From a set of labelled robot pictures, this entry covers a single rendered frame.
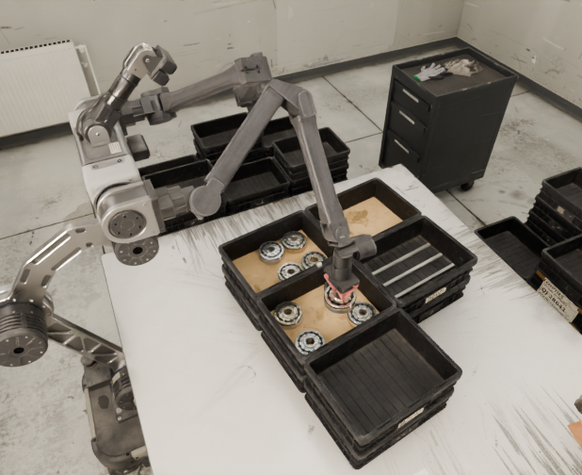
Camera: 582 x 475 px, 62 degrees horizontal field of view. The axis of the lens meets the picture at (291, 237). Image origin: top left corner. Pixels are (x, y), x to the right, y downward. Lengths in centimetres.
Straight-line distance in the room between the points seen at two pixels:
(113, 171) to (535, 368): 156
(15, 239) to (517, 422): 312
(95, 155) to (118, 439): 132
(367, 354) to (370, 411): 20
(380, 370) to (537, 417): 55
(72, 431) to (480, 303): 196
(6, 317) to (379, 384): 125
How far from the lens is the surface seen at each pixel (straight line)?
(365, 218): 213
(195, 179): 294
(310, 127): 136
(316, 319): 175
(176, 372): 184
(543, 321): 213
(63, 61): 424
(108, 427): 235
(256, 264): 193
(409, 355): 172
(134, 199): 122
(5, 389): 295
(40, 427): 275
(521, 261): 296
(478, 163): 358
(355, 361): 167
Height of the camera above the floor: 226
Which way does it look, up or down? 45 degrees down
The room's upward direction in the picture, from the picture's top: 1 degrees counter-clockwise
